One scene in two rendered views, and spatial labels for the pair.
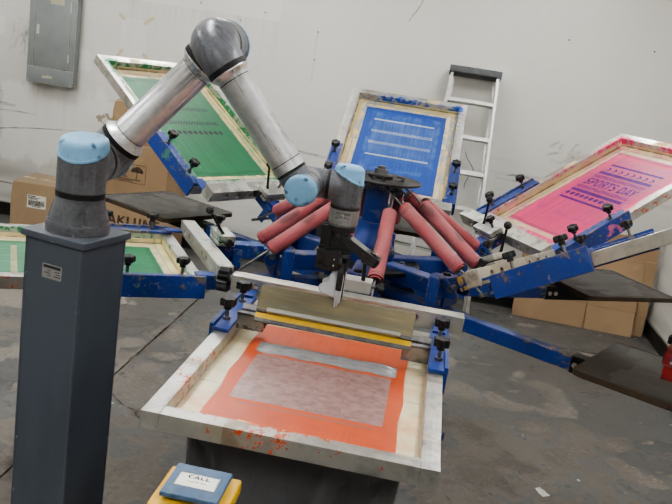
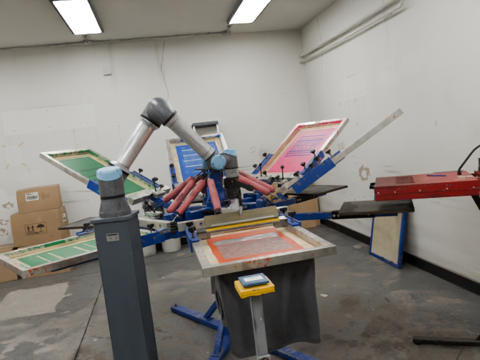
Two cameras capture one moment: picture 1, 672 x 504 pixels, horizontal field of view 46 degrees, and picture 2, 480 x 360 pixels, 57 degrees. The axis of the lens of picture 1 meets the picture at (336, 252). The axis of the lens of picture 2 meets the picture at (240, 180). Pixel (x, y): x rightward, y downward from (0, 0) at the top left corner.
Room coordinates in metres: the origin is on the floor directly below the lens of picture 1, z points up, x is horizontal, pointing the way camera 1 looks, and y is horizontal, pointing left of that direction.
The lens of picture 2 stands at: (-0.34, 0.64, 1.51)
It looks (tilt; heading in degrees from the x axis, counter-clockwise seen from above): 6 degrees down; 343
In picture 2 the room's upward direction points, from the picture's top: 7 degrees counter-clockwise
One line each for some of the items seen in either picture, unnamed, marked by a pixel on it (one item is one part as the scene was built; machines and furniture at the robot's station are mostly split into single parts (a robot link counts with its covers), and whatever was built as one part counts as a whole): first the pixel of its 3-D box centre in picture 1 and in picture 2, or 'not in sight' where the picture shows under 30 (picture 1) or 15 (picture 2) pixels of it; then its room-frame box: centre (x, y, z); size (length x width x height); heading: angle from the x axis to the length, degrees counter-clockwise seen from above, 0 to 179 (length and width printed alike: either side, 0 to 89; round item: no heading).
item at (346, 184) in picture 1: (347, 186); (229, 158); (1.96, 0.00, 1.39); 0.09 x 0.08 x 0.11; 87
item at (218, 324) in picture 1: (233, 319); (192, 239); (2.02, 0.25, 0.97); 0.30 x 0.05 x 0.07; 174
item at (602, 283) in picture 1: (513, 288); (282, 202); (3.08, -0.73, 0.91); 1.34 x 0.40 x 0.08; 114
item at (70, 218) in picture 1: (79, 210); (113, 204); (1.85, 0.63, 1.25); 0.15 x 0.15 x 0.10
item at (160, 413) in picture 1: (319, 372); (251, 241); (1.75, -0.01, 0.97); 0.79 x 0.58 x 0.04; 174
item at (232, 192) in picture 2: (336, 247); (232, 188); (1.96, 0.00, 1.23); 0.09 x 0.08 x 0.12; 84
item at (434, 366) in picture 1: (437, 358); (288, 223); (1.96, -0.31, 0.97); 0.30 x 0.05 x 0.07; 174
